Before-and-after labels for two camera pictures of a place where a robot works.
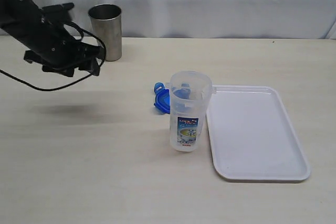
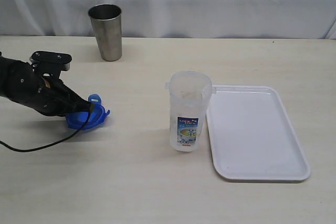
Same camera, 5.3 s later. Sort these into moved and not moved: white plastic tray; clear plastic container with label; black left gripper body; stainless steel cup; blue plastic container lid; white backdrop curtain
Moved: black left gripper body; blue plastic container lid
Not moved: white backdrop curtain; clear plastic container with label; stainless steel cup; white plastic tray
